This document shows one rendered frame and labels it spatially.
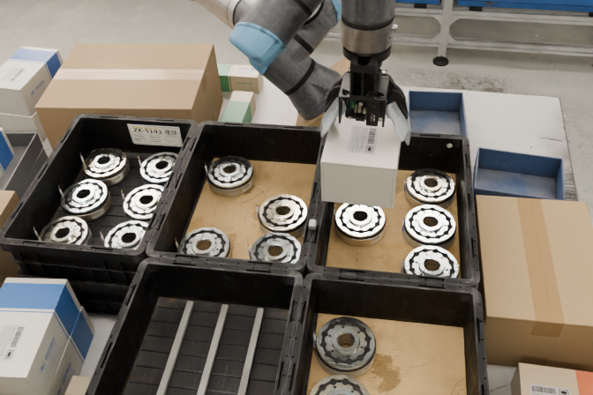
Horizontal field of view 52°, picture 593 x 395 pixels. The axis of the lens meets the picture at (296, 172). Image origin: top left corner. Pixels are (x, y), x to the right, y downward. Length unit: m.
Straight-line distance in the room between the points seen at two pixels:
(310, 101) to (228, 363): 0.73
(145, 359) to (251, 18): 0.62
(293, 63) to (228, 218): 0.44
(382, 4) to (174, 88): 0.85
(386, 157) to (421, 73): 2.23
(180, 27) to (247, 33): 2.82
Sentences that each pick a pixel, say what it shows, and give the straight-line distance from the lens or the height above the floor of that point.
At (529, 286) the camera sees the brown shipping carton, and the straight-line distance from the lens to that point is 1.21.
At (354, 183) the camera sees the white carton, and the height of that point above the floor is 1.10.
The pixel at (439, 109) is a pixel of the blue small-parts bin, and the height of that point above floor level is 0.71.
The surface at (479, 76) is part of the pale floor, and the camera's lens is 3.23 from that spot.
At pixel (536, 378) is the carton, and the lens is 1.21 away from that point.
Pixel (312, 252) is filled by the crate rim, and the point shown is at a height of 0.93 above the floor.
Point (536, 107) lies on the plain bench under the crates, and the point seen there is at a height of 0.70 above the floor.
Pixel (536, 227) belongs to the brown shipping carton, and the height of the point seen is 0.86.
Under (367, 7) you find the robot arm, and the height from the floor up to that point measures 1.39.
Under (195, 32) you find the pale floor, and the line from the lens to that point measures 3.65.
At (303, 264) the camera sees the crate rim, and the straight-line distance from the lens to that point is 1.10.
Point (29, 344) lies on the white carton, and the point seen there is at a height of 0.88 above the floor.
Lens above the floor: 1.79
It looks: 43 degrees down
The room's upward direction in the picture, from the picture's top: 4 degrees counter-clockwise
